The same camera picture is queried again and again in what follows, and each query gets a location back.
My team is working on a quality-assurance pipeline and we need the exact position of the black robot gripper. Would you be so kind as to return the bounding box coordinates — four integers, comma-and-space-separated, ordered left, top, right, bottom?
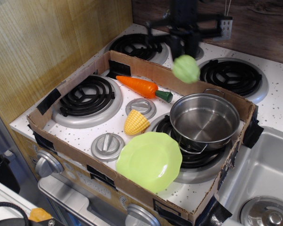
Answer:
146, 0, 222, 60

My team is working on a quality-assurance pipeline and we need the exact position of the green toy broccoli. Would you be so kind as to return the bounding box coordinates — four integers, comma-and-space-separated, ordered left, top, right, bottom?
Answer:
172, 55, 200, 84

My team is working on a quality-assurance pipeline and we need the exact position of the stainless steel pan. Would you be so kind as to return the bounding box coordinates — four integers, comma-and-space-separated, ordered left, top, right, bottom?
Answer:
169, 89, 240, 154

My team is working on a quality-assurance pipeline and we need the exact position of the silver knob rear stove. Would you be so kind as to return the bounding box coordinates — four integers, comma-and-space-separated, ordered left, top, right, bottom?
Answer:
195, 47, 204, 61

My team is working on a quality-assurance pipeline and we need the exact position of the silver knob stove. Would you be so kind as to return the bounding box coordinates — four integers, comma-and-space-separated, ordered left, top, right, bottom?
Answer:
125, 98, 157, 119
195, 47, 204, 61
91, 133, 125, 162

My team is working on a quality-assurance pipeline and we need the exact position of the rear left black burner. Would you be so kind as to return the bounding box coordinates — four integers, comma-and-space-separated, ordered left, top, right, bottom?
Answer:
105, 33, 169, 65

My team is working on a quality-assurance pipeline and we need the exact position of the black burner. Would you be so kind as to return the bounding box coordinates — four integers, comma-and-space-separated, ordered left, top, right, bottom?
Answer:
146, 114, 233, 184
199, 58, 269, 104
105, 33, 169, 65
52, 75, 123, 129

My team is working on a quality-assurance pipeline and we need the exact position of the hanging silver spatula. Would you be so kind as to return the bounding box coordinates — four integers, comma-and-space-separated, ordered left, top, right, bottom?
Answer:
213, 0, 233, 42

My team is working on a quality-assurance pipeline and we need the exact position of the orange toy carrot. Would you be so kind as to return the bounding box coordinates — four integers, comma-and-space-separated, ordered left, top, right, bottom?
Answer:
116, 75, 173, 103

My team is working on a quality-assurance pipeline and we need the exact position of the rear right black burner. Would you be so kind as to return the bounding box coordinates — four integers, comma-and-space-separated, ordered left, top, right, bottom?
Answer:
199, 58, 269, 104

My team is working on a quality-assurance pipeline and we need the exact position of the silver knob centre stove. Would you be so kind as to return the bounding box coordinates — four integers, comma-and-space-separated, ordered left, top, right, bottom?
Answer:
125, 98, 157, 119

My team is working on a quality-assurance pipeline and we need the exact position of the yellow toy corn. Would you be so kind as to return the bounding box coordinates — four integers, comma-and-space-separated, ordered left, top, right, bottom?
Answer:
124, 109, 150, 136

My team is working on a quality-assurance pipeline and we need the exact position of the front left black burner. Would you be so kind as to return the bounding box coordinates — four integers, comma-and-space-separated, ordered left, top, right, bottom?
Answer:
52, 75, 123, 129

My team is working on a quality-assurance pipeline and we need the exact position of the light green plastic plate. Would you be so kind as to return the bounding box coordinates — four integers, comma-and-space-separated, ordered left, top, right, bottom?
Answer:
116, 132, 183, 193

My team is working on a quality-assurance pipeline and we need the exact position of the front right black burner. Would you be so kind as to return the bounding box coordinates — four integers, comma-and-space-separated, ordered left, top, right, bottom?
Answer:
146, 114, 233, 184

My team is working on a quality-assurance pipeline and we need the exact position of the silver knob front stove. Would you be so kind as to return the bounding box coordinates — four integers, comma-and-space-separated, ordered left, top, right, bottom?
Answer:
91, 133, 125, 162

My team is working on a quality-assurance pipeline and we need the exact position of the silver sink basin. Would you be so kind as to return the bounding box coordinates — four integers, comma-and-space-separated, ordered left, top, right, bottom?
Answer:
218, 127, 283, 226

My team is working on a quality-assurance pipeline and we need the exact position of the cardboard fence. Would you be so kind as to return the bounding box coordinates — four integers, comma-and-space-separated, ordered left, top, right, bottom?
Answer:
27, 51, 261, 224

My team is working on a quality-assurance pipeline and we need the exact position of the right oven front knob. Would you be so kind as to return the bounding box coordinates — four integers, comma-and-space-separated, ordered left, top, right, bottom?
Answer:
125, 203, 161, 226

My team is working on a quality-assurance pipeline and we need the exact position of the oven knob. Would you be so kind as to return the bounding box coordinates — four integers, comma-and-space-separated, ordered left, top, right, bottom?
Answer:
125, 203, 161, 226
35, 150, 64, 178

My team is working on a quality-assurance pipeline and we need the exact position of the silver sink drain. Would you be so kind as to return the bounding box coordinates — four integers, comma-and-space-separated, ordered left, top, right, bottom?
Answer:
239, 196, 283, 226

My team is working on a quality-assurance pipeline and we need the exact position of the left oven front knob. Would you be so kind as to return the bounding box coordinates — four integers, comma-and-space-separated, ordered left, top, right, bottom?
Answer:
35, 150, 64, 178

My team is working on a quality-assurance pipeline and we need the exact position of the orange toy bottom left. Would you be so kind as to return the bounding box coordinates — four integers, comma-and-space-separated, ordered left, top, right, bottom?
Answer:
28, 208, 52, 222

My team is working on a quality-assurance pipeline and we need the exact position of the silver oven door handle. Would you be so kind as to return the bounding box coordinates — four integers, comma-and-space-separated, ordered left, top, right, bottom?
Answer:
38, 176, 108, 226

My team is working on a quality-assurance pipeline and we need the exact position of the black cable bottom left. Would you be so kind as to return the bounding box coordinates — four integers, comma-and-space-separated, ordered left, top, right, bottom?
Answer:
0, 201, 30, 226

